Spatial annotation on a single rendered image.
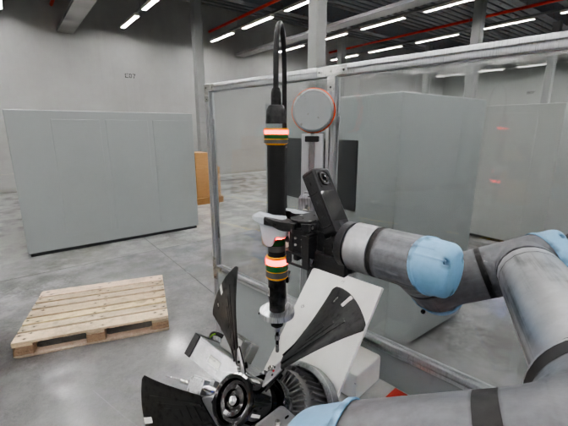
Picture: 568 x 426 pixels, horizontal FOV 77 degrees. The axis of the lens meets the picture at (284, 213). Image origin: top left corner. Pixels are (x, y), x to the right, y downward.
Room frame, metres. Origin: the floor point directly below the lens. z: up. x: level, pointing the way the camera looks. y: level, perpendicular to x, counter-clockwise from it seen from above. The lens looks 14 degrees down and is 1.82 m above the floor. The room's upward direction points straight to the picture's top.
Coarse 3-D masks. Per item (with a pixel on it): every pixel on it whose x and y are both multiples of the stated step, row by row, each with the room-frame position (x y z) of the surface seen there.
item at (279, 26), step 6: (276, 24) 0.67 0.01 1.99; (282, 24) 0.69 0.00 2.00; (276, 30) 0.66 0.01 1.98; (282, 30) 0.70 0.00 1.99; (276, 36) 0.65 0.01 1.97; (282, 36) 0.71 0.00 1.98; (276, 42) 0.65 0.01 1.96; (282, 42) 0.72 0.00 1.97; (276, 48) 0.65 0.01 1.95; (282, 48) 0.72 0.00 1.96; (276, 54) 0.64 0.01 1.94; (282, 54) 0.72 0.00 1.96; (276, 60) 0.64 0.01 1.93; (282, 60) 0.72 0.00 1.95; (276, 66) 0.64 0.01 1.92; (282, 66) 0.73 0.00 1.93; (276, 72) 0.64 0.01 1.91; (282, 72) 0.73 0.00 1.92; (276, 78) 0.64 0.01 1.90; (282, 78) 0.73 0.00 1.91; (276, 84) 0.64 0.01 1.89; (282, 84) 0.73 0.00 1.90; (282, 90) 0.73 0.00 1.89; (282, 96) 0.73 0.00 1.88; (282, 102) 0.73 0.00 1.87; (282, 126) 0.73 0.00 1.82
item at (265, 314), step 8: (288, 264) 0.70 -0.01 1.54; (288, 272) 0.68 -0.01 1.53; (288, 280) 0.66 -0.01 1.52; (264, 304) 0.67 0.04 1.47; (288, 304) 0.67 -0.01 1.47; (264, 312) 0.63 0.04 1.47; (288, 312) 0.63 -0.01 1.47; (272, 320) 0.61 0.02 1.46; (280, 320) 0.61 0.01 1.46; (288, 320) 0.62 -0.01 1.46
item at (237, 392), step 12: (240, 372) 0.72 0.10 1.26; (228, 384) 0.72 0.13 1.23; (240, 384) 0.70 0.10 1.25; (252, 384) 0.68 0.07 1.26; (276, 384) 0.75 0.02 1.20; (216, 396) 0.70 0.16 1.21; (228, 396) 0.69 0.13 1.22; (240, 396) 0.68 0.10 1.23; (252, 396) 0.66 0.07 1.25; (264, 396) 0.68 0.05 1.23; (276, 396) 0.73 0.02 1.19; (216, 408) 0.68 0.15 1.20; (228, 408) 0.68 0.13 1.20; (240, 408) 0.65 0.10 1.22; (252, 408) 0.64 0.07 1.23; (264, 408) 0.67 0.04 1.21; (216, 420) 0.66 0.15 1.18; (228, 420) 0.66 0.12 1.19; (240, 420) 0.63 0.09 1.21; (252, 420) 0.64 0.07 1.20
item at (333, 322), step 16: (336, 288) 0.86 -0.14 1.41; (336, 304) 0.79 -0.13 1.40; (352, 304) 0.74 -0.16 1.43; (320, 320) 0.77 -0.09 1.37; (336, 320) 0.72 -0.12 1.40; (352, 320) 0.69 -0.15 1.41; (304, 336) 0.76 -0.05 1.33; (320, 336) 0.70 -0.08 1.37; (336, 336) 0.67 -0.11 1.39; (288, 352) 0.75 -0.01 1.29; (304, 352) 0.69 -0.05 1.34
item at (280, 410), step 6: (276, 408) 0.69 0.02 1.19; (282, 408) 0.69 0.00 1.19; (270, 414) 0.67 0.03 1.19; (276, 414) 0.67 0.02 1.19; (282, 414) 0.67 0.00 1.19; (288, 414) 0.67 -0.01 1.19; (264, 420) 0.65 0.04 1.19; (270, 420) 0.66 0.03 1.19; (282, 420) 0.66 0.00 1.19; (288, 420) 0.66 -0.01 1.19
